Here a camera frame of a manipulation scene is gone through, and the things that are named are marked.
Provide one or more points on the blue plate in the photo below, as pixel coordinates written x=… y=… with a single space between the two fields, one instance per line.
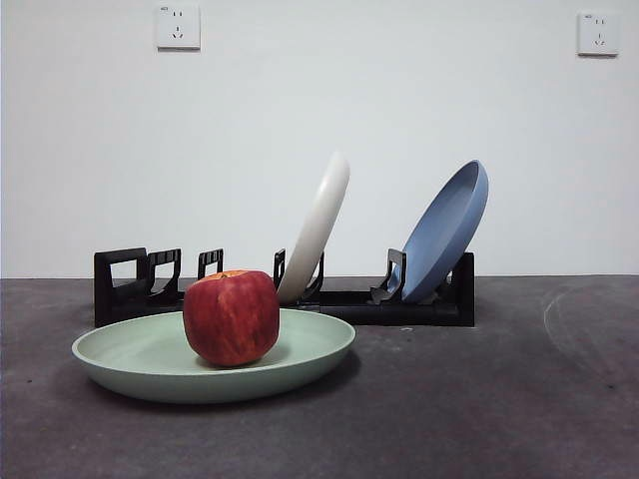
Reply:
x=444 y=239

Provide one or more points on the cream white plate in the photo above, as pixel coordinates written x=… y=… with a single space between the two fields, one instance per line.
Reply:
x=319 y=219

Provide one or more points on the white wall socket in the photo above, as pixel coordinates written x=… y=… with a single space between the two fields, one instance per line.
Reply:
x=599 y=34
x=179 y=27

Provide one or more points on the red apple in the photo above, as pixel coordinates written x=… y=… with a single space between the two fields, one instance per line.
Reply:
x=229 y=319

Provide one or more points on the green plate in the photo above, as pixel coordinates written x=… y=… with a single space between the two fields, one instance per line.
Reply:
x=130 y=354

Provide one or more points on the black plate rack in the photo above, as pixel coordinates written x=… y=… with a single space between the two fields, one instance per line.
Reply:
x=102 y=299

